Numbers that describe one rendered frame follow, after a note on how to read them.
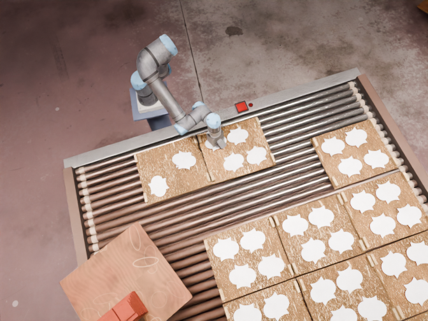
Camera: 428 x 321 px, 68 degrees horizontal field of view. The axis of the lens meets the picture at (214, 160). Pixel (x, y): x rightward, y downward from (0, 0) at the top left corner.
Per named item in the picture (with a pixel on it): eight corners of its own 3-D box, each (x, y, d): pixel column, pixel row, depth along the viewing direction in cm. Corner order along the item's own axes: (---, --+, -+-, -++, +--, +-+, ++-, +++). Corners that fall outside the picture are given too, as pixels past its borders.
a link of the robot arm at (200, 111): (185, 109, 178) (197, 122, 174) (200, 97, 180) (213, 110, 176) (187, 116, 185) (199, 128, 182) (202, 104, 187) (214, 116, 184)
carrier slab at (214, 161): (197, 135, 207) (196, 134, 205) (256, 118, 209) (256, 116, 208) (213, 185, 194) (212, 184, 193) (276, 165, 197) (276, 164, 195)
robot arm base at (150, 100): (135, 92, 223) (130, 83, 214) (156, 85, 224) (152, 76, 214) (141, 109, 218) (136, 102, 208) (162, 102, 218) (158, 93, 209)
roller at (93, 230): (88, 229, 192) (85, 228, 188) (381, 132, 207) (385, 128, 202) (89, 237, 191) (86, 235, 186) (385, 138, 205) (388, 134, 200)
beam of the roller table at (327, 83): (67, 162, 211) (62, 159, 206) (353, 72, 226) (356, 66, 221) (69, 174, 208) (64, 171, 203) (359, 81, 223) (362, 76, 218)
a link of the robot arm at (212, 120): (213, 108, 175) (223, 118, 172) (214, 118, 185) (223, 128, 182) (202, 116, 173) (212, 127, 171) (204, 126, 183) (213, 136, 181)
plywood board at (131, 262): (60, 282, 168) (58, 282, 166) (137, 221, 178) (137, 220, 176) (111, 369, 152) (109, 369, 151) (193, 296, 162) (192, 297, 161)
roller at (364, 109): (82, 199, 200) (79, 197, 195) (366, 106, 214) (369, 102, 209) (83, 206, 198) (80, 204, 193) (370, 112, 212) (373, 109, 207)
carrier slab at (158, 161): (134, 155, 204) (134, 154, 202) (195, 135, 207) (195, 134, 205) (147, 206, 191) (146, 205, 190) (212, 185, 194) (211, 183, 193)
